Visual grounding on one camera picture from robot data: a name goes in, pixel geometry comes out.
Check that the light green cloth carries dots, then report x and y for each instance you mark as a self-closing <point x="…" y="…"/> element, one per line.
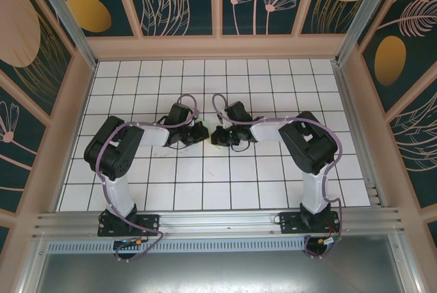
<point x="214" y="147"/>

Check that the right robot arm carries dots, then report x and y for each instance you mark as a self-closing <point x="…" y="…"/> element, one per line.
<point x="314" y="190"/>

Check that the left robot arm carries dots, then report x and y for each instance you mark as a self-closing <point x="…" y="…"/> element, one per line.
<point x="117" y="194"/>

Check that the grey metal sheet panel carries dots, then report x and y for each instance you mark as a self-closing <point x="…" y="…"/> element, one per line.
<point x="218" y="272"/>

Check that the long aluminium mounting rail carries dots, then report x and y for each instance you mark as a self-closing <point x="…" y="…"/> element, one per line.
<point x="218" y="221"/>

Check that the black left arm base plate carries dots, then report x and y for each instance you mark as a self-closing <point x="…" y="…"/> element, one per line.
<point x="150" y="223"/>

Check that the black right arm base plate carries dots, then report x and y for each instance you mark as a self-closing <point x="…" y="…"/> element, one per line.
<point x="290" y="224"/>

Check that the aluminium side rail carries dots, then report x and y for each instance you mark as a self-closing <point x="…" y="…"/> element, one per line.
<point x="358" y="136"/>

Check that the aluminium corner post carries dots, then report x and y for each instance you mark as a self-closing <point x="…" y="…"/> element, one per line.
<point x="362" y="16"/>
<point x="68" y="23"/>

